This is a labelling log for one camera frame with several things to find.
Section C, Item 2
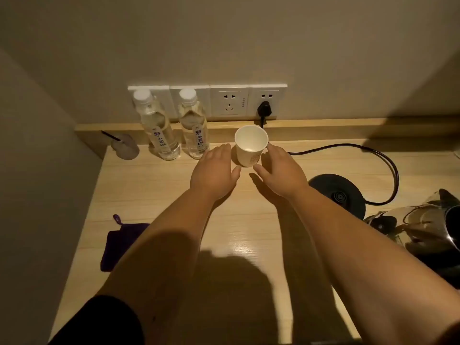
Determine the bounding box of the person's left hand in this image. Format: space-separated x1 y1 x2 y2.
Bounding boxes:
190 143 242 202

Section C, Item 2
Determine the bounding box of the person's right hand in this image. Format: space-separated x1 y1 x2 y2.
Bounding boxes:
253 142 310 201

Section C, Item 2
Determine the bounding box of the person's right forearm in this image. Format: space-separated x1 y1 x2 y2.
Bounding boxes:
287 186 460 345

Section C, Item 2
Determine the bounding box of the person's left forearm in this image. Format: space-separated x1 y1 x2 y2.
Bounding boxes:
96 187 217 345

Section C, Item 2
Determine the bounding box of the white paper cup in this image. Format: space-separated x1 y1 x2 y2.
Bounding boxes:
234 125 269 168

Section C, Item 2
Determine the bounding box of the clear plastic water bottle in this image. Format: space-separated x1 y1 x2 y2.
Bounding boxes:
132 88 182 161
178 88 210 160

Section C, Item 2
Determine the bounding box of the black power plug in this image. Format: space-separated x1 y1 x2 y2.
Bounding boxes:
257 101 272 128

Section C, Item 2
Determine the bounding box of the wooden back ledge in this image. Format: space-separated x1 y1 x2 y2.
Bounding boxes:
74 116 460 159

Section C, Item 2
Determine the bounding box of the black round kettle base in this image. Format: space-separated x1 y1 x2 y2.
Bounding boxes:
308 173 367 220

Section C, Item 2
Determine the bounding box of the clear glass tumbler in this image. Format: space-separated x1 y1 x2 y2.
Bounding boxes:
111 133 140 161

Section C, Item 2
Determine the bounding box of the purple cloth with loop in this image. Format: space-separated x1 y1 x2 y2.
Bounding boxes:
100 214 151 273

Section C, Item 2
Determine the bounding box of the stainless steel electric kettle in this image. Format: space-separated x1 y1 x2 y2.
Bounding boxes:
363 189 460 288

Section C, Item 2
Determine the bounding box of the black sleeve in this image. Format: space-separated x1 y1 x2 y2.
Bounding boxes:
48 294 145 345

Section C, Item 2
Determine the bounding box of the white wall power socket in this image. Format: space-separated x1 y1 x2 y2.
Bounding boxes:
210 85 249 118
248 84 288 117

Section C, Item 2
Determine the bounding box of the white wall switch plate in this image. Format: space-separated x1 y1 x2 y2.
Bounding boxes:
169 85 211 119
127 85 171 120

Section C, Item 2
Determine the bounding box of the black power cable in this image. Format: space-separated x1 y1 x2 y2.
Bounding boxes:
287 143 400 207

